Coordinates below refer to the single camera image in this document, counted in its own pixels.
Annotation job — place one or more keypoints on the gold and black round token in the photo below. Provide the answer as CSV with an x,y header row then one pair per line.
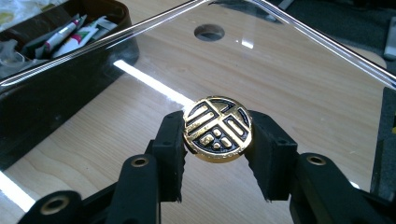
x,y
218,129

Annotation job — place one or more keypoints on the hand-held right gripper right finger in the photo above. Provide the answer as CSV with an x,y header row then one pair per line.
x,y
274,161

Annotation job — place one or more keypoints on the grey slanted pole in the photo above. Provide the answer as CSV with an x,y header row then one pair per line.
x,y
390,39

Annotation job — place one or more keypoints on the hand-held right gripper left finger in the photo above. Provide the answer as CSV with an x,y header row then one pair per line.
x,y
169,155

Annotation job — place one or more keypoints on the clear plastic cup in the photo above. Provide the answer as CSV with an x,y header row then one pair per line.
x,y
149,81

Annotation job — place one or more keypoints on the pile of white yellow packets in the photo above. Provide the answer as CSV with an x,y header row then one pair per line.
x,y
21,12

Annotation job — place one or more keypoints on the dark metal compartment tray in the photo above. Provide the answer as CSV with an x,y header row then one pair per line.
x,y
62,102

